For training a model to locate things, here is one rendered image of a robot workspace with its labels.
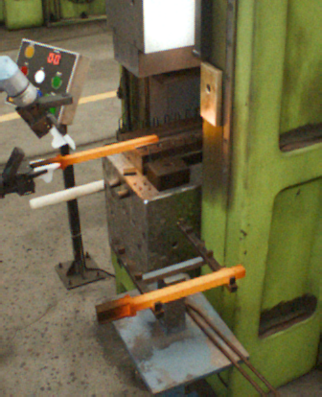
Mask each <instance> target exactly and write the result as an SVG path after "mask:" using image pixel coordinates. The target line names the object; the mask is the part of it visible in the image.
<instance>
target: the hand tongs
mask: <svg viewBox="0 0 322 397"><path fill-rule="evenodd" d="M190 308H191V309H193V310H194V311H195V312H197V313H198V314H199V315H200V316H202V317H203V319H204V320H205V321H206V322H207V323H208V324H209V325H210V327H211V328H212V329H213V330H214V331H215V332H216V333H217V334H218V335H219V336H220V338H221V339H223V340H224V341H225V342H226V343H227V344H228V345H229V346H230V348H231V349H232V350H233V351H234V352H235V353H236V354H237V355H239V356H240V358H241V359H242V360H243V361H244V362H245V364H246V365H247V367H248V368H250V369H251V370H252V371H253V372H254V373H255V374H256V375H257V377H258V378H259V379H260V380H262V381H263V382H264V383H265V384H266V387H267V388H268V389H269V390H270V391H272V392H273V393H274V395H275V396H276V397H283V396H282V395H281V394H280V393H279V392H278V391H277V390H276V389H274V388H273V386H272V385H271V384H270V383H269V381H268V380H267V379H265V378H264V376H263V375H262V374H261V373H260V372H259V371H258V370H257V369H256V368H255V367H253V366H252V364H251V363H250V362H249V361H248V359H247V358H246V357H245V356H244V355H243V354H242V353H241V352H240V351H239V350H238V349H237V348H236V347H235V346H234V345H233V344H232V342H231V341H230V340H229V339H228V338H226V337H225V336H224V335H223V334H222V333H221V331H220V330H219V329H218V328H217V327H216V326H215V325H214V324H213V323H212V322H211V321H210V320H209V319H210V318H209V317H208V316H207V315H205V314H204V313H203V312H202V311H200V310H199V309H198V308H197V307H195V306H194V305H193V304H191V303H190V302H189V297H187V295H186V307H185V309H186V311H187V313H188V314H189V316H190V317H191V318H192V319H193V320H194V322H195V323H196V324H197V325H198V327H199V328H200V329H201V330H202V331H203V332H204V333H205V335H206V336H207V337H208V338H209V339H210V340H211V341H212V342H213V343H214V344H215V345H216V346H217V347H218V349H219V350H220V351H221V352H222V353H223V354H224V355H225V357H226V358H228V359H229V360H230V361H231V362H232V363H233V364H234V365H235V366H236V367H237V368H238V369H239V372H241V374H242V375H243V376H244V377H245V379H246V380H247V381H248V382H249V383H250V384H252V385H253V386H254V387H255V388H256V389H257V390H258V391H259V392H260V394H261V395H262V396H263V397H268V396H267V395H266V394H265V393H264V392H263V390H262V389H261V388H260V387H259V385H258V384H257V383H256V382H254V381H253V380H252V379H251V377H250V376H249V375H248V374H247V373H246V372H245V371H244V370H243V369H242V367H241V366H240V365H239V364H238V363H237V361H236V360H235V359H234V358H233V357H231V356H230V355H229V353H228V352H227V351H226V350H225V349H224V348H223V347H222V346H221V344H220V343H219V342H218V341H217V340H215V339H214V337H213V336H212V335H211V334H210V333H209V332H208V331H207V330H206V328H205V327H204V326H203V325H202V324H201V323H200V322H199V320H198V319H197V318H196V317H195V316H194V313H193V312H192V310H191V309H190Z"/></svg>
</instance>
